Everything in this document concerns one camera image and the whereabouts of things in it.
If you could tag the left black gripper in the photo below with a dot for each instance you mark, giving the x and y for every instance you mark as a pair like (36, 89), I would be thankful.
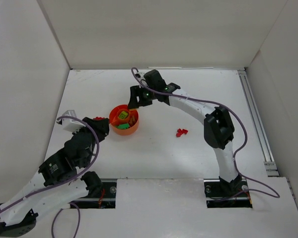
(99, 126)

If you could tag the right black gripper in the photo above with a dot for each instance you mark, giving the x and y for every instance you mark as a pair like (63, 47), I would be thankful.
(134, 95)

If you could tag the lime curved lego brick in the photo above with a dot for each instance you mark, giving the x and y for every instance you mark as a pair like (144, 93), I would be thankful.
(123, 115)

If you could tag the brown lego brick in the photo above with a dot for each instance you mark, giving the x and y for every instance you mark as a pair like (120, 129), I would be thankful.
(132, 121)

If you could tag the orange round divided container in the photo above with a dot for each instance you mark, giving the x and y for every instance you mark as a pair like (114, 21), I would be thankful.
(115, 121)

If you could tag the green long lego brick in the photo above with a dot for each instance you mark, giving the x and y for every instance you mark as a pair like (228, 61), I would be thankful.
(123, 126)

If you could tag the red lego pieces cluster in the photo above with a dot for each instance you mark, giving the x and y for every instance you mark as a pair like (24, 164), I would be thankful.
(181, 132)

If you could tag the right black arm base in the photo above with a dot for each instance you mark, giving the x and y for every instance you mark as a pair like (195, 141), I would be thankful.
(222, 194)

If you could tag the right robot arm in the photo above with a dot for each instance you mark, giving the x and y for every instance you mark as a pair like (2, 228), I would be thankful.
(215, 118)

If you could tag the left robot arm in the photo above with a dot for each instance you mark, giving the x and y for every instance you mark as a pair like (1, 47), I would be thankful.
(60, 179)

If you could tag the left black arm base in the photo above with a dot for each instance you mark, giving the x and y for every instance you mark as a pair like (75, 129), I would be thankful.
(101, 192)

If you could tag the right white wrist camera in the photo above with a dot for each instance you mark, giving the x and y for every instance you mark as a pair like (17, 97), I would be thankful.
(140, 75)

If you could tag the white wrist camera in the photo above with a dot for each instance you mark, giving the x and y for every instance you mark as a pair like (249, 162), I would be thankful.
(70, 124)
(140, 75)

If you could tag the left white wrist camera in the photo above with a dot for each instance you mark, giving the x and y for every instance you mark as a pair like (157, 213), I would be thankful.
(70, 124)

